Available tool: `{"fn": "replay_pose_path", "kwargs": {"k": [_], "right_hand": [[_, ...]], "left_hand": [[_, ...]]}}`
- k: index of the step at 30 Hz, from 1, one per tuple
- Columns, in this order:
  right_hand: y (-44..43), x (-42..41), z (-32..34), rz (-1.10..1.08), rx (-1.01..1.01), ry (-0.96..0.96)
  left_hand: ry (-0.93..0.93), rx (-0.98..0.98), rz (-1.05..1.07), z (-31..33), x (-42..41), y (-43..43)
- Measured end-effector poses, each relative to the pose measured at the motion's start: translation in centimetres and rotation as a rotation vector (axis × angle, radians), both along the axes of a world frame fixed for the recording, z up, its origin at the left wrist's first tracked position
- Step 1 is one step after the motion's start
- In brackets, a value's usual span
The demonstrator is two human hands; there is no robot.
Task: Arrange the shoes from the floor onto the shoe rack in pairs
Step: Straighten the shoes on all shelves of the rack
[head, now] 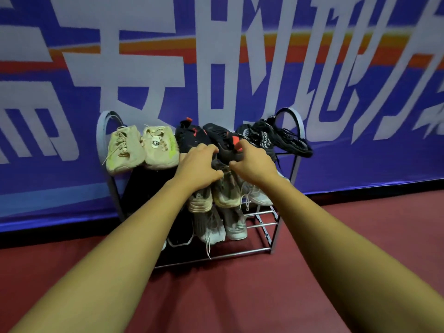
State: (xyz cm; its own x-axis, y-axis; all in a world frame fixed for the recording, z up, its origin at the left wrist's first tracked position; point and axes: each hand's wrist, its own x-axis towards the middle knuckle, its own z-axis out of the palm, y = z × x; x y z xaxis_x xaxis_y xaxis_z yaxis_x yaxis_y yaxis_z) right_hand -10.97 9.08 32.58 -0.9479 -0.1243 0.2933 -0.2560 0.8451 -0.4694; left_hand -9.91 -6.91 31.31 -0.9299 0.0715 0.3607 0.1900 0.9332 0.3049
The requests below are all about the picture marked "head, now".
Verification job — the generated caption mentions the person's right hand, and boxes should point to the person's right hand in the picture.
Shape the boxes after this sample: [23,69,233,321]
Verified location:
[228,138,281,188]

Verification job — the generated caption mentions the person's left hand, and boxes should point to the person's left hand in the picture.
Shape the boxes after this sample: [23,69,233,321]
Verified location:
[173,143,225,194]

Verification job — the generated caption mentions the black strap sneaker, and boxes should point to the black strap sneaker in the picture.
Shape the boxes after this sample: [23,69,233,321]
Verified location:
[236,122,282,170]

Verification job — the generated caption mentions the tan chunky sneaker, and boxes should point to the tan chunky sneaker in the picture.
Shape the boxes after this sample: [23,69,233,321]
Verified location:
[212,169,242,209]
[187,186,214,215]

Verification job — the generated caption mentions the beige sneaker green stripe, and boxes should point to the beige sneaker green stripe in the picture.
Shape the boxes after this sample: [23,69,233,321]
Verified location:
[141,125,181,171]

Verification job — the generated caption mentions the plain black shoe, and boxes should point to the plain black shoe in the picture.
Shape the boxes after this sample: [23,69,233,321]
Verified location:
[252,115,314,159]

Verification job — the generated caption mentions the black shoe orange marks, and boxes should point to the black shoe orange marks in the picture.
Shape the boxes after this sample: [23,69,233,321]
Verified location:
[122,165,178,217]

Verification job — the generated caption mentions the white knit sneaker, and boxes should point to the white knit sneaker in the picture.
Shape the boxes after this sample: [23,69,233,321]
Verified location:
[192,205,227,259]
[220,205,249,241]

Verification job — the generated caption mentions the grey metal shoe rack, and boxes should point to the grey metal shoe rack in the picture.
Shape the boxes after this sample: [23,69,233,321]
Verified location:
[95,107,306,270]

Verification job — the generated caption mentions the beige knit sneaker plain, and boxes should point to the beige knit sneaker plain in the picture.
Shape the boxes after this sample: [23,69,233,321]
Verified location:
[102,125,147,176]

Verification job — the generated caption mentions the person's left forearm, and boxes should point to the person's left forearm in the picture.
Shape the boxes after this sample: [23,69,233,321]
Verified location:
[8,178,197,333]

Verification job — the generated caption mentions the person's right forearm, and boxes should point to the person's right forearm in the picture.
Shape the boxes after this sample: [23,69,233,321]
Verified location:
[263,175,444,333]

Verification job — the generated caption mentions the blue printed wall banner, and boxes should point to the blue printed wall banner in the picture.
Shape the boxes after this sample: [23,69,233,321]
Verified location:
[0,0,444,234]

